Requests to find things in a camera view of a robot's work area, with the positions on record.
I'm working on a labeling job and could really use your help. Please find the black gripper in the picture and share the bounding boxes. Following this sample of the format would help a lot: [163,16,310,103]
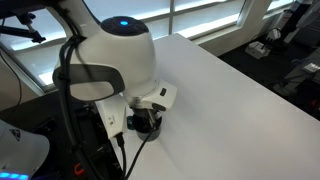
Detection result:
[131,105,163,131]

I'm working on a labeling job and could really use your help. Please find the dark teal mug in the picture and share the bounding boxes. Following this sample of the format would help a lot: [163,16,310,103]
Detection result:
[126,114,164,143]

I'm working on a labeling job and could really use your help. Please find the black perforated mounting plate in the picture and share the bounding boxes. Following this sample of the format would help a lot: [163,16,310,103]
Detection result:
[33,99,125,180]

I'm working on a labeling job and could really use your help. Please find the white floor device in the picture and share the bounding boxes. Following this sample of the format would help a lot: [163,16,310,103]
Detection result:
[245,40,271,61]

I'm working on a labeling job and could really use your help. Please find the grey office chair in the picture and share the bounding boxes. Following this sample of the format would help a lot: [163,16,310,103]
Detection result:
[272,46,320,98]

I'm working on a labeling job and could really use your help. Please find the white wrist camera mount plate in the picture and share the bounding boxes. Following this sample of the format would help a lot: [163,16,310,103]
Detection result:
[95,95,130,140]

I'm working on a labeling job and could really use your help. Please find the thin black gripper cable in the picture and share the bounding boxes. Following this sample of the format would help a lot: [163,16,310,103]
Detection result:
[123,124,158,180]

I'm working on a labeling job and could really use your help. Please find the black camera plug cable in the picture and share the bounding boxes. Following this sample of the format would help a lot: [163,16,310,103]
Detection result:
[115,131,128,180]

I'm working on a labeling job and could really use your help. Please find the thick black cable bundle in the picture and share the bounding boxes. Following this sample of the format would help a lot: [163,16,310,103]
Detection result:
[57,6,105,180]

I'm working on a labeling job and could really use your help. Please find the orange-handled black spring clamp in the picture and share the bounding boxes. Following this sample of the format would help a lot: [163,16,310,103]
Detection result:
[73,162,85,177]

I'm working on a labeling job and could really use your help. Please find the white window frame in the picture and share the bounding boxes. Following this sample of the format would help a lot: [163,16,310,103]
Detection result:
[0,0,294,93]

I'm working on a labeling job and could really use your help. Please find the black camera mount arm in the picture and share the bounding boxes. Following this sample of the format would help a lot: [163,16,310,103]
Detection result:
[0,12,47,45]

